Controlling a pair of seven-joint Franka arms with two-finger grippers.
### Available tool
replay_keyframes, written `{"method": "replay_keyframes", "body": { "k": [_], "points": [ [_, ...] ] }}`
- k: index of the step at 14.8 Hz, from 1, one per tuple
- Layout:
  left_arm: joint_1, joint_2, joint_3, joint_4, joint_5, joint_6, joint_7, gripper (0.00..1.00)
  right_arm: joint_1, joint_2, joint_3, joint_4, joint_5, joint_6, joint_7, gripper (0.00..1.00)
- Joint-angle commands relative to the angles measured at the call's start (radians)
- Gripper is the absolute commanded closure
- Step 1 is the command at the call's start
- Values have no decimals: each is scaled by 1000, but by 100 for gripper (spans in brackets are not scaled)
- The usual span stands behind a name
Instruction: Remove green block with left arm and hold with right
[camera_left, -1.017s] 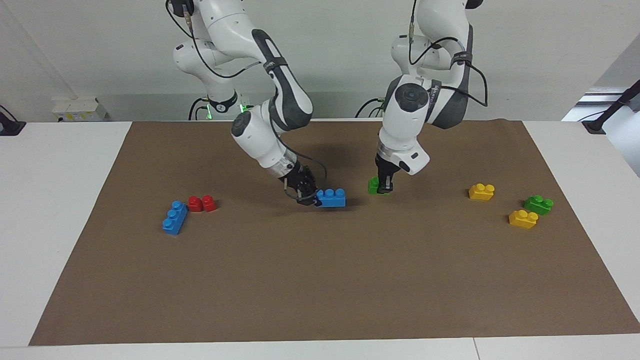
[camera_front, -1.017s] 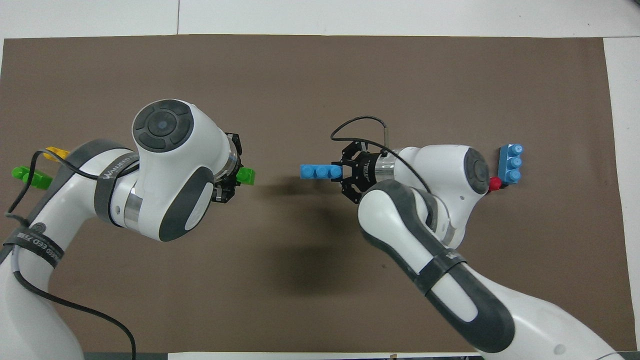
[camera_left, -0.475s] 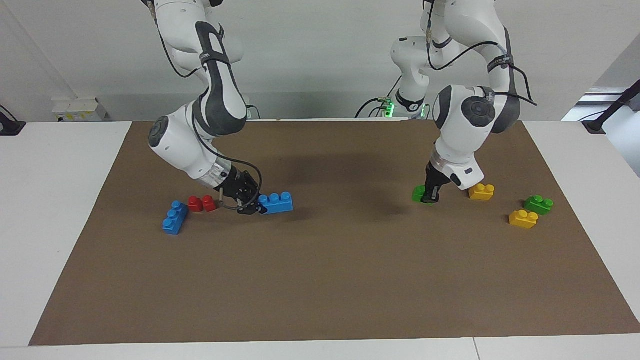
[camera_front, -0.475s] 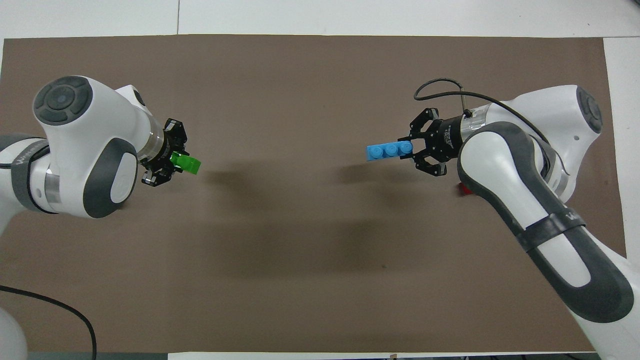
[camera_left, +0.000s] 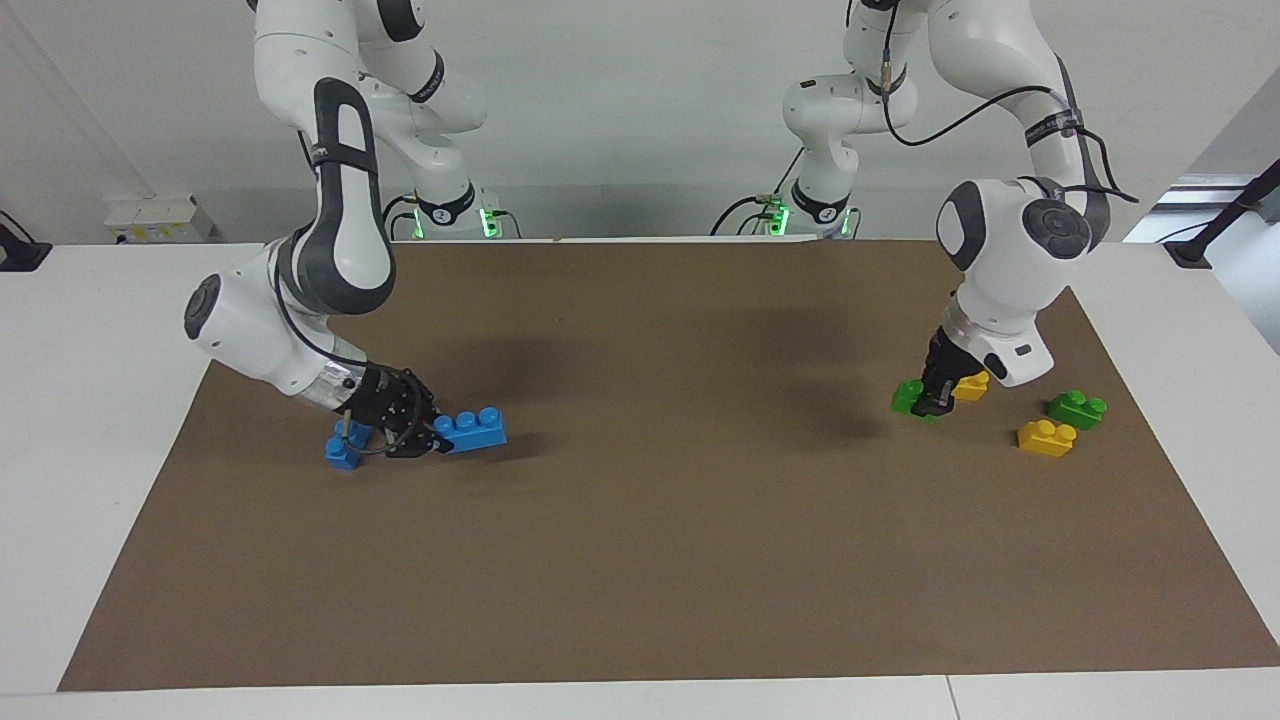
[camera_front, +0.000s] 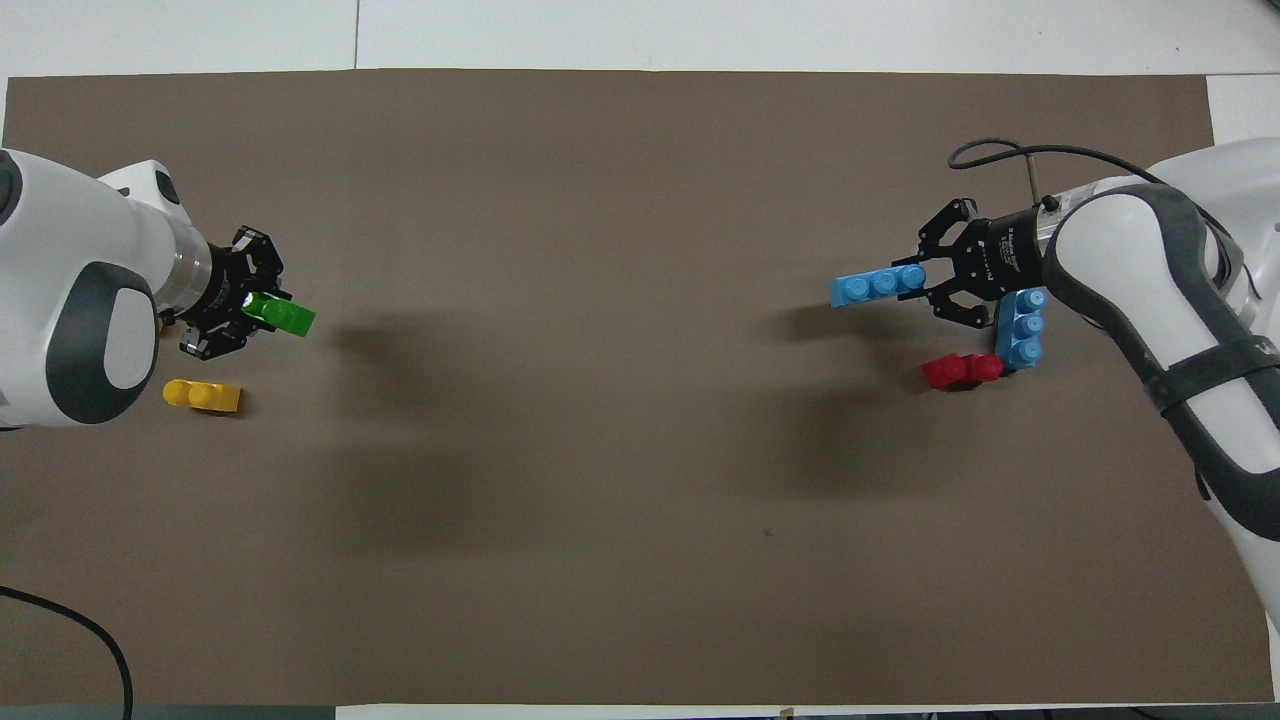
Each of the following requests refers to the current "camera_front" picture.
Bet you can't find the blue three-stud toy block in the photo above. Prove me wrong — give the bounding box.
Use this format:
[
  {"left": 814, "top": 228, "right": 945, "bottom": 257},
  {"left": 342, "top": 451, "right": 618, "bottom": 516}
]
[
  {"left": 995, "top": 288, "right": 1048, "bottom": 373},
  {"left": 829, "top": 265, "right": 928, "bottom": 309}
]

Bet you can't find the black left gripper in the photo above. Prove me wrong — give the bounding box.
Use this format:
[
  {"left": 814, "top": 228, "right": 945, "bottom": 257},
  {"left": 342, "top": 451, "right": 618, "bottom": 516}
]
[{"left": 180, "top": 228, "right": 291, "bottom": 361}]

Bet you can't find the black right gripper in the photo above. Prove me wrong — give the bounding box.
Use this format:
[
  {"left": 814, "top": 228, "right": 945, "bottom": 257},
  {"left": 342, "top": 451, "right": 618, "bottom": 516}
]
[{"left": 918, "top": 200, "right": 1051, "bottom": 329}]

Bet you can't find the green two-stud toy block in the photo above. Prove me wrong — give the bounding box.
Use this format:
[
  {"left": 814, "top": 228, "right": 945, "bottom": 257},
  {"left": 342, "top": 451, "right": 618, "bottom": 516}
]
[{"left": 243, "top": 290, "right": 317, "bottom": 338}]

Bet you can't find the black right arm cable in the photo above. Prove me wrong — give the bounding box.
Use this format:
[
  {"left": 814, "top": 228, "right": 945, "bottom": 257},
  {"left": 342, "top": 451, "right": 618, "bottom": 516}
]
[{"left": 948, "top": 140, "right": 1166, "bottom": 216}]

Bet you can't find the black loose cable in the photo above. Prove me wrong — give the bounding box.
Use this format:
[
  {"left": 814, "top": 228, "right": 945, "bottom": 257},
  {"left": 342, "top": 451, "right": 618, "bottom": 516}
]
[{"left": 0, "top": 585, "right": 134, "bottom": 720}]

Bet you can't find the brown paper table mat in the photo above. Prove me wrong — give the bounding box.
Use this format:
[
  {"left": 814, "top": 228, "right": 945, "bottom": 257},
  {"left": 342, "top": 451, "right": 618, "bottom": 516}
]
[{"left": 0, "top": 68, "right": 1276, "bottom": 706}]

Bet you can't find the red two-stud toy block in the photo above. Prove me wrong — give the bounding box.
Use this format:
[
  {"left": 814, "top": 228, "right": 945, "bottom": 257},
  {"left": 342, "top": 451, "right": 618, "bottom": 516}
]
[{"left": 922, "top": 354, "right": 1004, "bottom": 391}]

